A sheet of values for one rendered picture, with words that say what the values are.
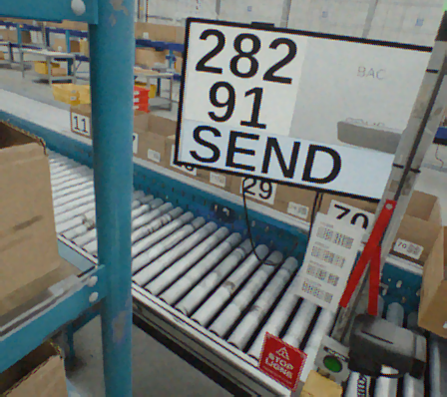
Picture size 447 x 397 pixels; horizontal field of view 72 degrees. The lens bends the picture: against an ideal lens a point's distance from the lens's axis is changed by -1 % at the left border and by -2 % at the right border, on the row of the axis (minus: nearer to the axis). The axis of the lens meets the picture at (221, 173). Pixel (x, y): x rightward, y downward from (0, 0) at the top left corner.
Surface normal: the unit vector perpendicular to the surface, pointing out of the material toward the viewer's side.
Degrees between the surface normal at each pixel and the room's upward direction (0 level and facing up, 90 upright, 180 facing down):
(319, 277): 90
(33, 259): 91
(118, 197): 90
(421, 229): 90
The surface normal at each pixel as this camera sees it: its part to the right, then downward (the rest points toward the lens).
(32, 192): 0.84, 0.30
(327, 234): -0.53, 0.27
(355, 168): -0.20, 0.29
